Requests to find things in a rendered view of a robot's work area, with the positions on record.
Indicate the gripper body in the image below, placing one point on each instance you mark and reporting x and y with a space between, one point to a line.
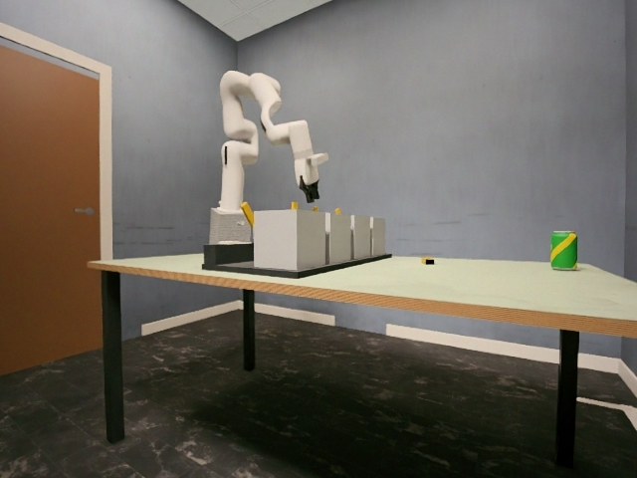
305 168

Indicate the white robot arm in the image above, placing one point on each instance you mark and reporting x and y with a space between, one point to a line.
266 91

